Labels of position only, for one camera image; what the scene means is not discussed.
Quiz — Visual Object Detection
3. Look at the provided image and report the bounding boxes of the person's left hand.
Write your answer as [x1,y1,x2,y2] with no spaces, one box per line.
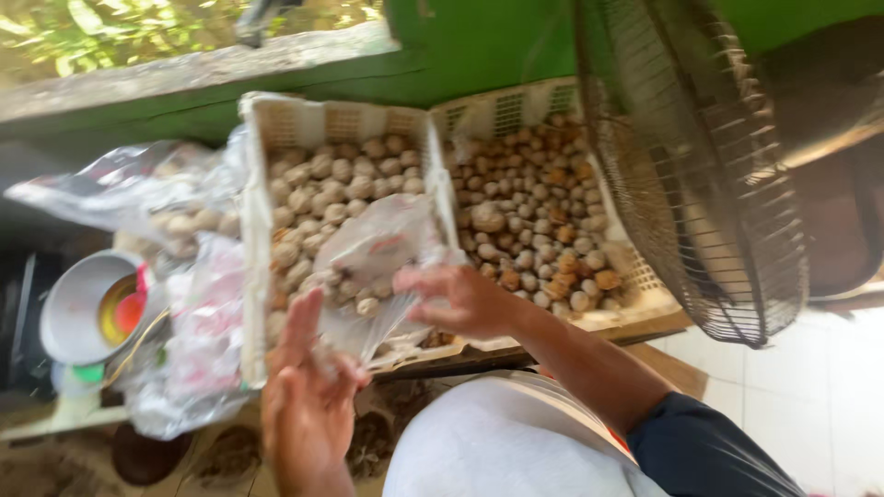
[261,286,372,497]

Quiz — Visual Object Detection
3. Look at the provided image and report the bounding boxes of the person's right hand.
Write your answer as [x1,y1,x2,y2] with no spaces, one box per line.
[392,265,536,341]

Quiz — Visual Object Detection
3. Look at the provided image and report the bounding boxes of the clear plastic bag of meatballs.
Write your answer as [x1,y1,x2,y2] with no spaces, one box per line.
[304,193,460,367]

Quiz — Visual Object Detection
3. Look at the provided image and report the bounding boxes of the white plastic crate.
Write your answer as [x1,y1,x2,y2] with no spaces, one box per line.
[238,92,477,389]
[430,76,686,334]

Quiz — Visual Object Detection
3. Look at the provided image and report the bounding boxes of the crumpled clear printed plastic bags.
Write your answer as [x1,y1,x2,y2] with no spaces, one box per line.
[114,231,260,441]

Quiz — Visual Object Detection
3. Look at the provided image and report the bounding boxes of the heap of pale meatballs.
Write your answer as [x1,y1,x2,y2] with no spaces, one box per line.
[266,134,457,349]

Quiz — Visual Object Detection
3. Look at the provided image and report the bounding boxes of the heap of brown fried balls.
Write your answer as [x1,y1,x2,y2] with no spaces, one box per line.
[445,114,626,318]

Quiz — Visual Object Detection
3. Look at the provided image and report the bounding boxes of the red plastic scoop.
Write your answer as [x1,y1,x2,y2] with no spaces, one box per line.
[114,266,151,338]

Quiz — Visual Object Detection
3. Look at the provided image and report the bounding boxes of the large clear bag of meatballs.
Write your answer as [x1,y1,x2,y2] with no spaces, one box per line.
[3,126,251,260]

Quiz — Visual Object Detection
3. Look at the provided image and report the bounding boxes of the dark brown round bowl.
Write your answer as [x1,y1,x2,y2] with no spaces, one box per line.
[110,421,196,487]

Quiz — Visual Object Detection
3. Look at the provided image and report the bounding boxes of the green capped bottle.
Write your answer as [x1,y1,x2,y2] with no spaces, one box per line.
[52,360,108,422]

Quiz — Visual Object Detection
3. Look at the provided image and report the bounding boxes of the dark blurred object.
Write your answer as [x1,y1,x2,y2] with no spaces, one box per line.
[233,0,306,49]

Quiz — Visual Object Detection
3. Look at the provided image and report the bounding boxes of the dark blue sleeve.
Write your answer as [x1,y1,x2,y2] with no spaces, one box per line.
[627,391,809,497]

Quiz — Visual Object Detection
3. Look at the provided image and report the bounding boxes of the brown wooden furniture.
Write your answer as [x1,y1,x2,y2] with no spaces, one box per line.
[758,17,884,308]

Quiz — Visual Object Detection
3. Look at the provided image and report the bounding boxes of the wire fan guard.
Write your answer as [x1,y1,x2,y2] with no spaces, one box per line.
[572,0,810,349]

